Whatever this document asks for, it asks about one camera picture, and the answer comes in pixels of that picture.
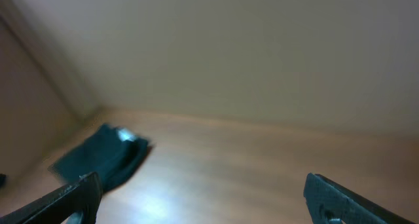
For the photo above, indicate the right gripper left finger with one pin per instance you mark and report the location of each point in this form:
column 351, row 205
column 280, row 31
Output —
column 76, row 202

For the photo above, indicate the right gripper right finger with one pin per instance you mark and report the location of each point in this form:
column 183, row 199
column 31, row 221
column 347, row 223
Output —
column 329, row 202

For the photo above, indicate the black shorts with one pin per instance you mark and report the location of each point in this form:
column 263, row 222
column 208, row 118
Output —
column 114, row 153

